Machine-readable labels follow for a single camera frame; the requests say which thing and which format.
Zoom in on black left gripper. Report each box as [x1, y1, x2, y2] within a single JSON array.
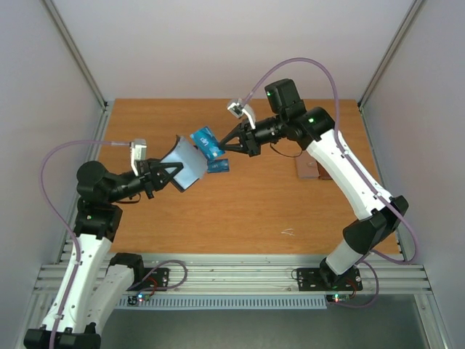
[[106, 158, 183, 203]]

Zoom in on black leather card holder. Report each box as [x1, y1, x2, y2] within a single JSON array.
[[161, 135, 207, 193]]

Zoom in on blue credit card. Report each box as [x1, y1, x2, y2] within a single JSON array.
[[207, 159, 230, 174], [190, 127, 225, 161]]

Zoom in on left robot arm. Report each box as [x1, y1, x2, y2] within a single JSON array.
[[23, 159, 184, 348]]

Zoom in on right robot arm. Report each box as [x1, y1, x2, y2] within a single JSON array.
[[219, 79, 408, 289]]

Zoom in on beige leather card holder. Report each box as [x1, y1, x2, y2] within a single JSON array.
[[295, 154, 320, 180]]

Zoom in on left circuit board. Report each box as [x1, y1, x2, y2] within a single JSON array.
[[126, 294, 151, 306]]

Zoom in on circuit board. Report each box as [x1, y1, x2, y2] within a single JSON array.
[[126, 294, 151, 306], [326, 293, 352, 303]]

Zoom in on right circuit board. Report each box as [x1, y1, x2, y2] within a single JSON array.
[[326, 293, 352, 303]]

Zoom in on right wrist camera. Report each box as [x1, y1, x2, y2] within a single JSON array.
[[227, 98, 256, 129]]

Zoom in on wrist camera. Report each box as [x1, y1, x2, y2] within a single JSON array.
[[227, 98, 256, 129], [130, 139, 147, 176]]

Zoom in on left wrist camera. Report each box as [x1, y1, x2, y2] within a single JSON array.
[[130, 139, 147, 176]]

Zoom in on aluminium rail frame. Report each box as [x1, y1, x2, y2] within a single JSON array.
[[34, 252, 433, 295]]

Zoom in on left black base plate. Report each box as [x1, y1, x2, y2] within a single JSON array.
[[129, 268, 170, 292]]

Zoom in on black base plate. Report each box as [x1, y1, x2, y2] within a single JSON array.
[[129, 268, 170, 292], [291, 268, 363, 292]]

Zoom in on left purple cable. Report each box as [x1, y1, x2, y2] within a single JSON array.
[[39, 140, 134, 346]]

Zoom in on purple cable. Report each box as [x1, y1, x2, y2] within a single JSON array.
[[39, 140, 134, 346], [241, 57, 419, 265]]

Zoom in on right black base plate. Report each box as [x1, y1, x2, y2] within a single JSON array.
[[291, 268, 363, 292]]

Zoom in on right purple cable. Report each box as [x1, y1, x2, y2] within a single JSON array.
[[241, 57, 419, 265]]

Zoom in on grey slotted cable duct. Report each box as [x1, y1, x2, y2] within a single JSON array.
[[116, 294, 327, 311]]

